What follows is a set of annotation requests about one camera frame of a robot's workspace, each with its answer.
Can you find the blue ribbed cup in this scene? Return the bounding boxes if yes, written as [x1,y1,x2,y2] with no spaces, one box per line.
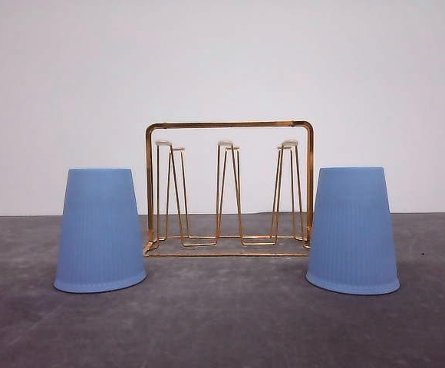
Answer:
[305,166,400,295]
[54,168,147,293]

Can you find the gold wire cup rack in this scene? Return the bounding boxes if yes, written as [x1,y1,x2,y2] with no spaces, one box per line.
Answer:
[143,121,315,257]

